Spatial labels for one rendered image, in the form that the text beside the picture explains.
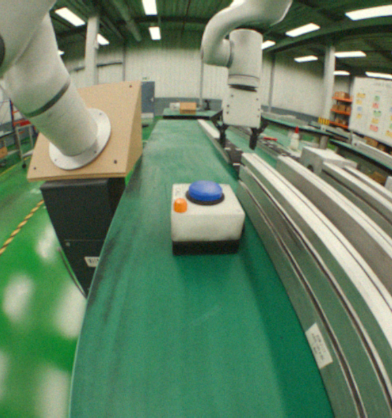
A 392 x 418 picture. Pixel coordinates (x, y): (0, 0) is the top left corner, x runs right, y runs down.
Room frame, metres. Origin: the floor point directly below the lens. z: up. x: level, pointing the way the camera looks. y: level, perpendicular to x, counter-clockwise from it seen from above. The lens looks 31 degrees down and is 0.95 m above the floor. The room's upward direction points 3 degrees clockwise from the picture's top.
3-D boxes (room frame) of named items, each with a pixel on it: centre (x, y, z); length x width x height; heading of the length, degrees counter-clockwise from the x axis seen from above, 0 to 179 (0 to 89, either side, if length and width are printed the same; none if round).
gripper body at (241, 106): (0.54, -0.11, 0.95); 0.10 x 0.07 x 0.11; 96
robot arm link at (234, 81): (0.54, -0.11, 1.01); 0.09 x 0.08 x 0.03; 96
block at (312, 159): (0.41, -0.30, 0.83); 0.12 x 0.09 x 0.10; 96
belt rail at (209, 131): (1.02, -0.05, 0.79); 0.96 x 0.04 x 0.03; 6
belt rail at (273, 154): (1.04, -0.24, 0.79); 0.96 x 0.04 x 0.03; 6
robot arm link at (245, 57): (0.54, -0.10, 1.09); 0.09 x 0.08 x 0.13; 99
